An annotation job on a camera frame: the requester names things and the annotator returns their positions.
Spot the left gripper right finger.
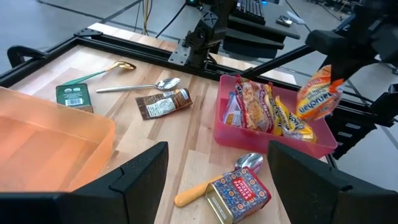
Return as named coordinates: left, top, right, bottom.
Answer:
left=267, top=140, right=398, bottom=224

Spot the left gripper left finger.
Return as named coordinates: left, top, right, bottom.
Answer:
left=0, top=141, right=169, bottom=224

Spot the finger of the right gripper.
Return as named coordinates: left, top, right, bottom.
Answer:
left=323, top=58, right=343, bottom=82
left=340, top=55, right=377, bottom=81

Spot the yellow ramen packet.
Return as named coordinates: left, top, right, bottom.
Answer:
left=272, top=95, right=318, bottom=144

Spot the smoked paprika tin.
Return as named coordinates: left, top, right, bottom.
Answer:
left=204, top=166, right=272, bottom=224

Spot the red beef ramen packet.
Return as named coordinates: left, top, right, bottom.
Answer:
left=234, top=74, right=282, bottom=135

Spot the blue and white packet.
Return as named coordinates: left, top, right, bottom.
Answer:
left=221, top=91, right=246, bottom=128

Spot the brown snack packet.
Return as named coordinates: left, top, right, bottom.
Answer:
left=135, top=88, right=193, bottom=121

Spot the orange translucent plastic bin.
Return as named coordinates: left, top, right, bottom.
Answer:
left=0, top=86, right=116, bottom=193

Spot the black metal stand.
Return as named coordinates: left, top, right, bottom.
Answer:
left=222, top=0, right=315, bottom=78

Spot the pink plastic tray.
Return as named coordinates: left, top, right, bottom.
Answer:
left=213, top=73, right=338, bottom=160

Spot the black keyboard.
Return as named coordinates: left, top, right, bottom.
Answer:
left=231, top=0, right=267, bottom=26

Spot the plain silver spoon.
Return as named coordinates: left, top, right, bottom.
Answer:
left=95, top=77, right=181, bottom=94

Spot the black table clamp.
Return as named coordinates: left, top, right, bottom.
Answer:
left=6, top=45, right=49, bottom=68

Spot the yellow-handled spoon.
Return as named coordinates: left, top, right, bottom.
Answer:
left=173, top=152, right=264, bottom=208

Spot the green-handled gold spoon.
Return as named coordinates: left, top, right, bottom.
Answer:
left=62, top=60, right=137, bottom=86

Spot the black aluminium table frame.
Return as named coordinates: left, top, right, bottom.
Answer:
left=0, top=27, right=398, bottom=160

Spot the thin black cable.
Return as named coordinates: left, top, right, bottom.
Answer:
left=154, top=2, right=187, bottom=39

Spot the yellow cable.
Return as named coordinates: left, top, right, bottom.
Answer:
left=141, top=0, right=152, bottom=35

